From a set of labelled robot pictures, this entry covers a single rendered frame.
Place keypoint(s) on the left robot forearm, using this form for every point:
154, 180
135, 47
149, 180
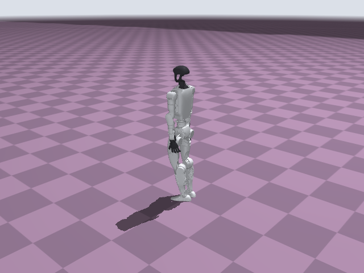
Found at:
171, 126

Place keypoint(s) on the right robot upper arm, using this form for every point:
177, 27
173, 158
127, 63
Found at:
193, 90

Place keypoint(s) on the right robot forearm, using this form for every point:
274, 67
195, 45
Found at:
188, 119

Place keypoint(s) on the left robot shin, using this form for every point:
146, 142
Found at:
181, 180

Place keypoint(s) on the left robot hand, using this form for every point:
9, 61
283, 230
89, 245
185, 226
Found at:
173, 145

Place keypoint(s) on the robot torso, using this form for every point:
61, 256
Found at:
183, 106

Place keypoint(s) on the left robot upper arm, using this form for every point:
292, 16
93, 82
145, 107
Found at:
171, 98

